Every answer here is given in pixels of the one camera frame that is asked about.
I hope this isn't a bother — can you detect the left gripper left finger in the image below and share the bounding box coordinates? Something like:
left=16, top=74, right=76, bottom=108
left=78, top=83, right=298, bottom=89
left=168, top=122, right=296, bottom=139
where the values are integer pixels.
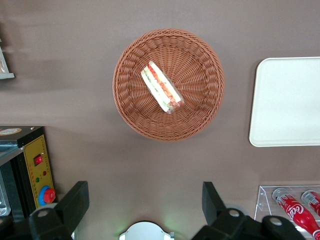
left=28, top=181, right=90, bottom=240

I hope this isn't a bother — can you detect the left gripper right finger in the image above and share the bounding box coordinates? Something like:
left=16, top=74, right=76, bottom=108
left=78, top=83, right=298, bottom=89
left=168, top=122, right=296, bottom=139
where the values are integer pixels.
left=192, top=181, right=261, bottom=240

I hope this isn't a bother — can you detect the triangle sandwich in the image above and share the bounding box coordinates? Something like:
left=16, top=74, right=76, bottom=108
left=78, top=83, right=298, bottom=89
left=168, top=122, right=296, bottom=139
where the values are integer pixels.
left=140, top=60, right=185, bottom=115

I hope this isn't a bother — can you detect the beige plastic serving tray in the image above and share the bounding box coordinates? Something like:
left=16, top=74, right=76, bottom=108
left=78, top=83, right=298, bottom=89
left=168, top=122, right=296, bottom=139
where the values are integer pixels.
left=248, top=56, right=320, bottom=148

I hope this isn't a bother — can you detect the round brown wicker basket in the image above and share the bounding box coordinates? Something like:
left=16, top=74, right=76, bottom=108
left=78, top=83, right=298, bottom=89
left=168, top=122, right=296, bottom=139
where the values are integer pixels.
left=112, top=28, right=225, bottom=142

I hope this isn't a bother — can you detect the white snack bag tray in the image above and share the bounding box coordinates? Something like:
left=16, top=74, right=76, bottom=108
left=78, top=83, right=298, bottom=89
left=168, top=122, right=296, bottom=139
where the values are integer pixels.
left=0, top=37, right=16, bottom=80

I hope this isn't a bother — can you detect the clear acrylic bottle rack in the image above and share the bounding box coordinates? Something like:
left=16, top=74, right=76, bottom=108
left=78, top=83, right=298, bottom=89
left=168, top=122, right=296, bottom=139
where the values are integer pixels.
left=254, top=185, right=320, bottom=240

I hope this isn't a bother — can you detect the black food warmer yellow panel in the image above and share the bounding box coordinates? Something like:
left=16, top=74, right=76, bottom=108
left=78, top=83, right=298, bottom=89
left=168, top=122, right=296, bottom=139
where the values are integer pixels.
left=0, top=126, right=57, bottom=225

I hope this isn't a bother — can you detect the steel warmer pan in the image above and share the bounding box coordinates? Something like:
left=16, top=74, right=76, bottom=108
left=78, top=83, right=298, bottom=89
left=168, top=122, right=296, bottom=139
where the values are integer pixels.
left=0, top=169, right=11, bottom=217

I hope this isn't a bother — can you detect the red cola bottle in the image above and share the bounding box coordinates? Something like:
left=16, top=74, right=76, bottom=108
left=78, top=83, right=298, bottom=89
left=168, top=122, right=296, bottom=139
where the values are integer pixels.
left=271, top=187, right=320, bottom=240
left=300, top=189, right=320, bottom=217

